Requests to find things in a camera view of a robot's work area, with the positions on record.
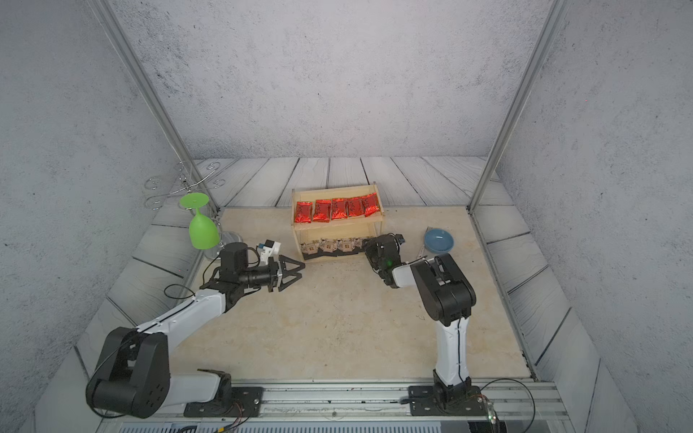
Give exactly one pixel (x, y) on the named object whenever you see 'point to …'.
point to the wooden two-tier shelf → (336, 220)
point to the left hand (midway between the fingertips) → (304, 272)
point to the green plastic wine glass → (204, 233)
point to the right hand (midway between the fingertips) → (364, 241)
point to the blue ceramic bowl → (438, 241)
